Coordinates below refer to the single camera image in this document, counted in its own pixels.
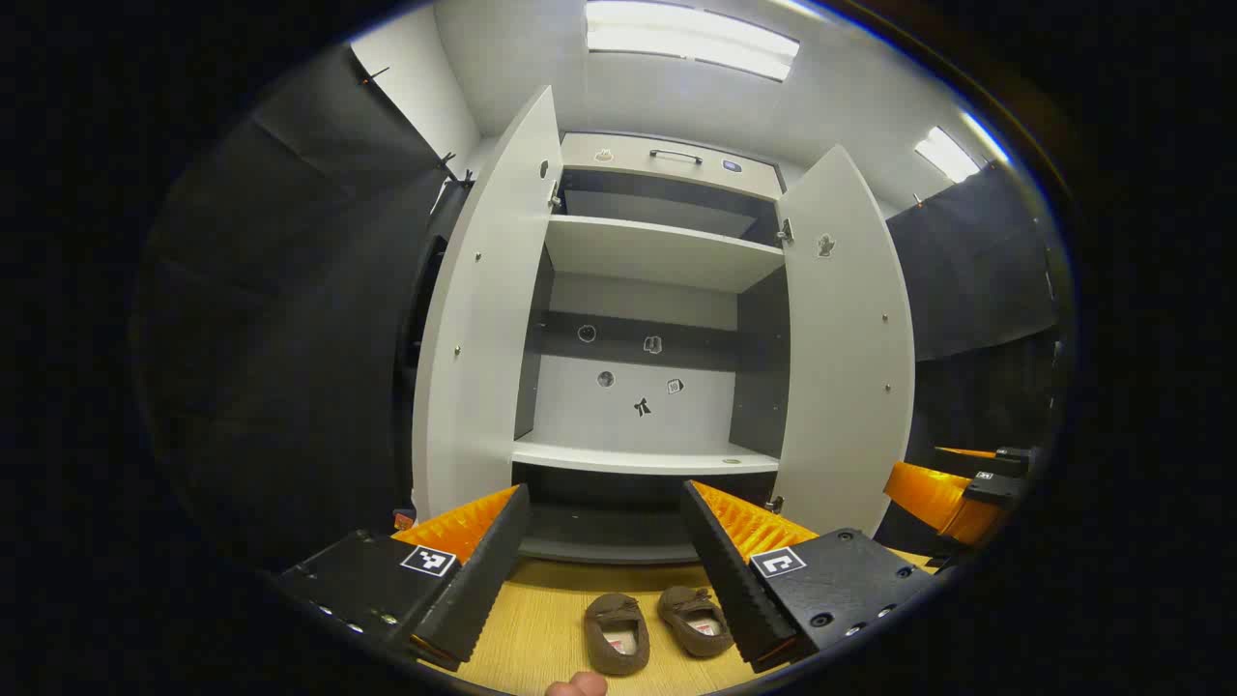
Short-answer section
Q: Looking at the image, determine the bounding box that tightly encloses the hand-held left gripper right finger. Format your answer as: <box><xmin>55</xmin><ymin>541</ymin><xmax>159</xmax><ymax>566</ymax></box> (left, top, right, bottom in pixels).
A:
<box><xmin>679</xmin><ymin>480</ymin><xmax>938</xmax><ymax>675</ymax></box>

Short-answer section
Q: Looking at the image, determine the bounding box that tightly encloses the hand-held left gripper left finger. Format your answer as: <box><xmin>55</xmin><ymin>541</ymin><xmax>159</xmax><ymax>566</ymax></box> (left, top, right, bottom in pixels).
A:
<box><xmin>273</xmin><ymin>483</ymin><xmax>532</xmax><ymax>673</ymax></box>

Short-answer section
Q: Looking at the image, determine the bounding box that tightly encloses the brown shoe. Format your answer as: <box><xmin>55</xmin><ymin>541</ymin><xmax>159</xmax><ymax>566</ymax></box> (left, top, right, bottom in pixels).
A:
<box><xmin>657</xmin><ymin>585</ymin><xmax>734</xmax><ymax>660</ymax></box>
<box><xmin>583</xmin><ymin>593</ymin><xmax>650</xmax><ymax>676</ymax></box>

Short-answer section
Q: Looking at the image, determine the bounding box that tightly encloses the white cabinet door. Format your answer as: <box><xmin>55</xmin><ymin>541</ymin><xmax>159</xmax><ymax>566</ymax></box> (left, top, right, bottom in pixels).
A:
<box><xmin>773</xmin><ymin>145</ymin><xmax>916</xmax><ymax>537</ymax></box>
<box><xmin>411</xmin><ymin>85</ymin><xmax>563</xmax><ymax>528</ymax></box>

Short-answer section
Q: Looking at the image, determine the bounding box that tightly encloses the white cabinet drawer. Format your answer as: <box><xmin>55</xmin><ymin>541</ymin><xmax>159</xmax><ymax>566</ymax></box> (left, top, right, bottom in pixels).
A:
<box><xmin>561</xmin><ymin>132</ymin><xmax>784</xmax><ymax>202</ymax></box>

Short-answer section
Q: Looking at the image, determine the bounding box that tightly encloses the small ceiling light panel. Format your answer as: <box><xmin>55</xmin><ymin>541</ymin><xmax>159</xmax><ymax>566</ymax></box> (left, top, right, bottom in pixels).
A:
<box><xmin>913</xmin><ymin>111</ymin><xmax>1011</xmax><ymax>185</ymax></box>

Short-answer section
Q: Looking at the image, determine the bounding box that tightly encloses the large ceiling light panel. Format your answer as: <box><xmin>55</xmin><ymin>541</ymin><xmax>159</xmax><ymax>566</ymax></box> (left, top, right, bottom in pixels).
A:
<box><xmin>585</xmin><ymin>0</ymin><xmax>801</xmax><ymax>83</ymax></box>

